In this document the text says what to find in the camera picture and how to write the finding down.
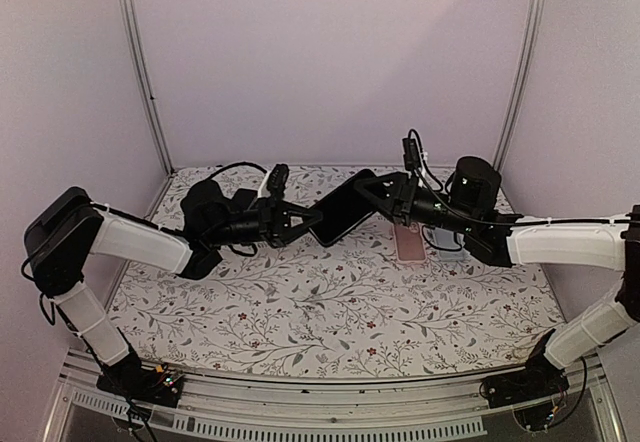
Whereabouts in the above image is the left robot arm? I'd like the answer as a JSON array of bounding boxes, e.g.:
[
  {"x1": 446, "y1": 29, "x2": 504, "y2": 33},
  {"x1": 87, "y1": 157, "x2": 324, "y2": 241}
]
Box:
[{"x1": 21, "y1": 179, "x2": 322, "y2": 396}]

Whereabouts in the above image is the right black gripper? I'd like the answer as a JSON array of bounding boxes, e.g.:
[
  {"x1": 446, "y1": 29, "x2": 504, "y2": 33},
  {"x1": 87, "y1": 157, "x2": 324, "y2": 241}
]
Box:
[{"x1": 354, "y1": 171, "x2": 477, "y2": 235}]

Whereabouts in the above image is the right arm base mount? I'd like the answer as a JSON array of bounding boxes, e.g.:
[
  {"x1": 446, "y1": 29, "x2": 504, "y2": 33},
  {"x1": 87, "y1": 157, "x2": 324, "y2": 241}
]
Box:
[{"x1": 479, "y1": 368, "x2": 569, "y2": 432}]

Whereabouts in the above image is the floral table mat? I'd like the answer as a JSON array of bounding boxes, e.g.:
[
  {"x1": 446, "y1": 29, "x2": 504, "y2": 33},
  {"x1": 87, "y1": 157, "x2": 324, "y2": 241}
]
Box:
[{"x1": 110, "y1": 164, "x2": 564, "y2": 379}]

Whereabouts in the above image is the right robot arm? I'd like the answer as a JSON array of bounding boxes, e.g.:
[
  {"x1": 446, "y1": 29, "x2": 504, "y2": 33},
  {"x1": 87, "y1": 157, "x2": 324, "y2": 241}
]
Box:
[{"x1": 355, "y1": 156, "x2": 639, "y2": 398}]

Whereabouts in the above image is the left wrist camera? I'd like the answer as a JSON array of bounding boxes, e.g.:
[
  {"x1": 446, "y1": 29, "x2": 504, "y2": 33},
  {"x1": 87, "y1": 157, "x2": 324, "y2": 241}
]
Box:
[{"x1": 258, "y1": 164, "x2": 289, "y2": 200}]

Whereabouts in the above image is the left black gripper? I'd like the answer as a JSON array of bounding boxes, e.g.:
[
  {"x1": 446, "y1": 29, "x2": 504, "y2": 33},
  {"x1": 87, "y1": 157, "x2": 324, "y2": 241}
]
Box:
[{"x1": 207, "y1": 196, "x2": 324, "y2": 248}]

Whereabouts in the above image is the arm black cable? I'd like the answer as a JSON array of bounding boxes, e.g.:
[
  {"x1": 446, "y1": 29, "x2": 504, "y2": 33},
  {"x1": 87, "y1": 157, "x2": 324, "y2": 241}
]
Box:
[
  {"x1": 407, "y1": 129, "x2": 631, "y2": 251},
  {"x1": 19, "y1": 161, "x2": 269, "y2": 328}
]

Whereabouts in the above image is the left rear aluminium post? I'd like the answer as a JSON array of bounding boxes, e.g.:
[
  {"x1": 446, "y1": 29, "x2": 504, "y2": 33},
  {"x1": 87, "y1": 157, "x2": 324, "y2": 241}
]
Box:
[{"x1": 119, "y1": 0, "x2": 175, "y2": 176}]

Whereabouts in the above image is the black phone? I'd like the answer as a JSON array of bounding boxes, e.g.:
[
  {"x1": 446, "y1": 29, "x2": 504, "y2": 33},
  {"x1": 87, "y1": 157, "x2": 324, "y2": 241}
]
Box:
[{"x1": 309, "y1": 169, "x2": 375, "y2": 247}]

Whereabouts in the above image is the front aluminium rail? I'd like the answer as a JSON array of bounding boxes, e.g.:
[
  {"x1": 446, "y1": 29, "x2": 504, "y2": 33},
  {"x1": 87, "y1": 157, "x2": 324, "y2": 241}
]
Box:
[{"x1": 43, "y1": 350, "x2": 630, "y2": 441}]

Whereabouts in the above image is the light blue phone case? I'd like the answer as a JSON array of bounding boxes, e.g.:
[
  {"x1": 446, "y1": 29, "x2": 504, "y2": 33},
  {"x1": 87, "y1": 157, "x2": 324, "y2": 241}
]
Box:
[{"x1": 432, "y1": 228, "x2": 467, "y2": 262}]

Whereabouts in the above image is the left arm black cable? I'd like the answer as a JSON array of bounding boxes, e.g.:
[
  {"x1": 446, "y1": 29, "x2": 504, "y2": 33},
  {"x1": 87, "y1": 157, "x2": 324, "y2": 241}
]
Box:
[{"x1": 19, "y1": 161, "x2": 269, "y2": 328}]

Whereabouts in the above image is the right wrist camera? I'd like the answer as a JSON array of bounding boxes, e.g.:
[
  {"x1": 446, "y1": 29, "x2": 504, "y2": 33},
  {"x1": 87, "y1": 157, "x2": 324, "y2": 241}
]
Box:
[{"x1": 402, "y1": 137, "x2": 427, "y2": 177}]

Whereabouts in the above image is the aluminium post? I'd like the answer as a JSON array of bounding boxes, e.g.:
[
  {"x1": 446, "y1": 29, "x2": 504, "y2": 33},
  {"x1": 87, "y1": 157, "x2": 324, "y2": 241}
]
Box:
[
  {"x1": 119, "y1": 0, "x2": 175, "y2": 176},
  {"x1": 492, "y1": 0, "x2": 545, "y2": 172}
]

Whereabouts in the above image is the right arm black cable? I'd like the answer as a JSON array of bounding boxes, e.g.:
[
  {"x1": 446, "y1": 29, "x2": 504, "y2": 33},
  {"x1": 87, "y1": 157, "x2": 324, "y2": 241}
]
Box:
[{"x1": 407, "y1": 129, "x2": 631, "y2": 251}]

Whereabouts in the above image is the right rear aluminium post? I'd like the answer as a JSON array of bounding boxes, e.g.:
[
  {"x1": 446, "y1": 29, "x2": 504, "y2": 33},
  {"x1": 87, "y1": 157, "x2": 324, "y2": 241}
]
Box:
[{"x1": 492, "y1": 0, "x2": 545, "y2": 172}]

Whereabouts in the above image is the pink phone case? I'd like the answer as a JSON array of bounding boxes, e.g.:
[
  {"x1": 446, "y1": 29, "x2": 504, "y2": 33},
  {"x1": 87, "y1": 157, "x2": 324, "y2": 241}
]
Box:
[{"x1": 393, "y1": 223, "x2": 427, "y2": 264}]

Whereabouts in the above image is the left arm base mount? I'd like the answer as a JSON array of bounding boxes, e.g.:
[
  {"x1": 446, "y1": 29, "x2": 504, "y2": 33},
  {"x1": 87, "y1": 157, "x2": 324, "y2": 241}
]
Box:
[{"x1": 96, "y1": 355, "x2": 184, "y2": 408}]

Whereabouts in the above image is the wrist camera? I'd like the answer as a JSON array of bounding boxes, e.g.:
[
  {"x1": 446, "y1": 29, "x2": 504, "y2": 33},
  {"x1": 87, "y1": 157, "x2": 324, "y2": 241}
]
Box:
[
  {"x1": 402, "y1": 137, "x2": 427, "y2": 177},
  {"x1": 258, "y1": 164, "x2": 289, "y2": 200}
]

